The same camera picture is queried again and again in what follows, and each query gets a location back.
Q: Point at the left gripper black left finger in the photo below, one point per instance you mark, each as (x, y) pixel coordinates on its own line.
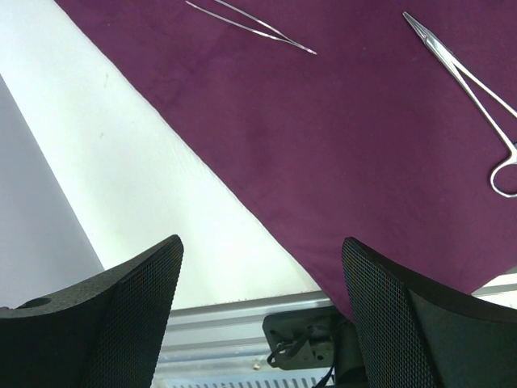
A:
(105, 331)

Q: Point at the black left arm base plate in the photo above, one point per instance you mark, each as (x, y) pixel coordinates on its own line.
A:
(310, 339)

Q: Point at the purple cloth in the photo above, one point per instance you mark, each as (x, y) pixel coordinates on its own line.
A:
(372, 138)

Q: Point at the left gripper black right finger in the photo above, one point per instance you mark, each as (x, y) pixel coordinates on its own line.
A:
(416, 332)

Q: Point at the aluminium front rail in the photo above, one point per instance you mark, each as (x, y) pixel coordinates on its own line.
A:
(233, 329)

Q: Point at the steel tweezers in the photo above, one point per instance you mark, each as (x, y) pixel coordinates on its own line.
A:
(268, 31)

